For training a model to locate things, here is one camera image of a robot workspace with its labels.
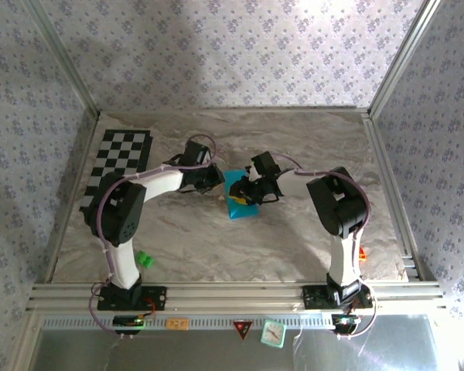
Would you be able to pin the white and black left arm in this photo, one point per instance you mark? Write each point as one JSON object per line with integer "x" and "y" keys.
{"x": 158, "y": 182}

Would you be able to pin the aluminium left corner post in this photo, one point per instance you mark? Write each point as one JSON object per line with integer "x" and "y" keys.
{"x": 62, "y": 58}

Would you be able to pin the left controller board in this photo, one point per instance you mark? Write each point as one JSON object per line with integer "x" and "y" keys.
{"x": 127, "y": 321}

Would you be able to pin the right controller board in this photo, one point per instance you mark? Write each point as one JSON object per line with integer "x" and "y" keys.
{"x": 345, "y": 321}

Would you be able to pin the shiny metal sheet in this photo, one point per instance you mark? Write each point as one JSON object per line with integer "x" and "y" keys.
{"x": 216, "y": 355}

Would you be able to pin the black and grey checkerboard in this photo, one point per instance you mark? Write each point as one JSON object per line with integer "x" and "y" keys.
{"x": 120, "y": 150}

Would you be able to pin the orange toy block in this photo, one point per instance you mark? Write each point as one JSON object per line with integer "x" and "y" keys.
{"x": 363, "y": 254}

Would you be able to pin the orange label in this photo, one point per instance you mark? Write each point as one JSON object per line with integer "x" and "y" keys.
{"x": 177, "y": 324}

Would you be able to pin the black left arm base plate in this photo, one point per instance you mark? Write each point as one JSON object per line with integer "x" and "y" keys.
{"x": 156, "y": 297}

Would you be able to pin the aluminium right corner post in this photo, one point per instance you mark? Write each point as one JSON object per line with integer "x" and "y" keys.
{"x": 404, "y": 58}

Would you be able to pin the red triangle sticker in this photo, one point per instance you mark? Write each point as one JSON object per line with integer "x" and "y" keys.
{"x": 243, "y": 328}

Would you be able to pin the aluminium right side rail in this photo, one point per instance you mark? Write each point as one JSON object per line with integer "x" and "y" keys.
{"x": 394, "y": 193}

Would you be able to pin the teal blue cloth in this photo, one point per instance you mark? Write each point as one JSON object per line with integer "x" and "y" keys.
{"x": 241, "y": 212}

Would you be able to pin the aluminium left side rail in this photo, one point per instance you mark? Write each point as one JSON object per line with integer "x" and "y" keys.
{"x": 71, "y": 193}

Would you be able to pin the mint green square clock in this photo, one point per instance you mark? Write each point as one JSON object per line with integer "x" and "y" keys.
{"x": 273, "y": 333}

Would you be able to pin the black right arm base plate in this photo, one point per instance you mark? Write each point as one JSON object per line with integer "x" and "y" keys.
{"x": 313, "y": 297}

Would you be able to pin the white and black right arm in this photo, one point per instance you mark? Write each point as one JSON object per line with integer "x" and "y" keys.
{"x": 342, "y": 255}

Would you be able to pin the controller board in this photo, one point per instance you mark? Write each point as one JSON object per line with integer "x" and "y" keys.
{"x": 345, "y": 321}
{"x": 127, "y": 321}

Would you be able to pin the green toy block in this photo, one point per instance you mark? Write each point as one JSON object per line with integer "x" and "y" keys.
{"x": 145, "y": 259}

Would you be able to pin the aluminium corner post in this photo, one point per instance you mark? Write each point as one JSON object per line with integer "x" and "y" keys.
{"x": 404, "y": 58}
{"x": 62, "y": 58}

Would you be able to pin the aluminium front frame rail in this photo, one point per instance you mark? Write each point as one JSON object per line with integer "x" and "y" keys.
{"x": 232, "y": 293}

